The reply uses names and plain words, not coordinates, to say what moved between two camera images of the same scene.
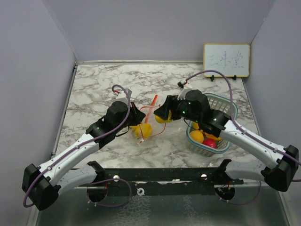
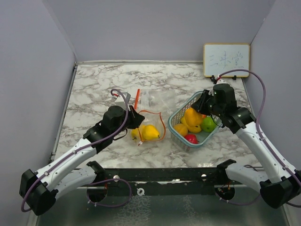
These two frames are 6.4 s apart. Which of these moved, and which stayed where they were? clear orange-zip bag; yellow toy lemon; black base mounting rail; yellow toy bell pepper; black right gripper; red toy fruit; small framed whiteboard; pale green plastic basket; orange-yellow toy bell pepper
Moved: black right gripper; red toy fruit; orange-yellow toy bell pepper; clear orange-zip bag; pale green plastic basket; yellow toy bell pepper; yellow toy lemon
Stayed: small framed whiteboard; black base mounting rail
